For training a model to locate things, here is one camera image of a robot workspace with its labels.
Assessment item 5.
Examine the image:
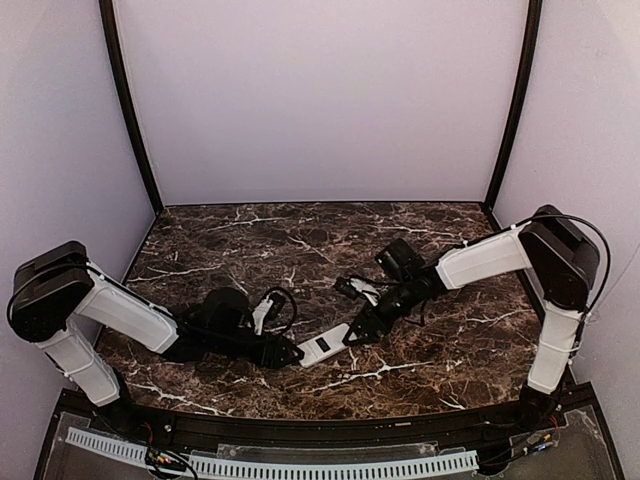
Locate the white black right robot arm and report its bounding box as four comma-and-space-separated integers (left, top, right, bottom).
343, 205, 612, 396

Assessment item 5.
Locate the black corner frame post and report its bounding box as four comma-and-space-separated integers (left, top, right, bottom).
483, 0, 543, 211
98, 0, 164, 216

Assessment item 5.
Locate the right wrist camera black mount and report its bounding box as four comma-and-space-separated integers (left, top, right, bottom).
334, 277, 380, 306

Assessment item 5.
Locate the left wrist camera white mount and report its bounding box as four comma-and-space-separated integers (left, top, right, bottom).
252, 292, 286, 336

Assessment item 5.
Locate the white slotted cable duct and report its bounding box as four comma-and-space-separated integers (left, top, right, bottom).
65, 427, 478, 479

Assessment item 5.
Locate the black front rail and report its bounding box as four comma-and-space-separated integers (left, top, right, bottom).
59, 389, 596, 454

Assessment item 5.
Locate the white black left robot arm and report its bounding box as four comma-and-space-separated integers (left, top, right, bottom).
6, 241, 304, 407

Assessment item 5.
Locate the white remote control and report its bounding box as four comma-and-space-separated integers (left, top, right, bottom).
298, 323, 349, 368

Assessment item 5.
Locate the black corner frame post left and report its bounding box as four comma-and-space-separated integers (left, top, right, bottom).
98, 0, 164, 216

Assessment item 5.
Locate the black corner frame post right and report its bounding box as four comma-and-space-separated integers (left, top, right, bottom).
483, 0, 543, 211

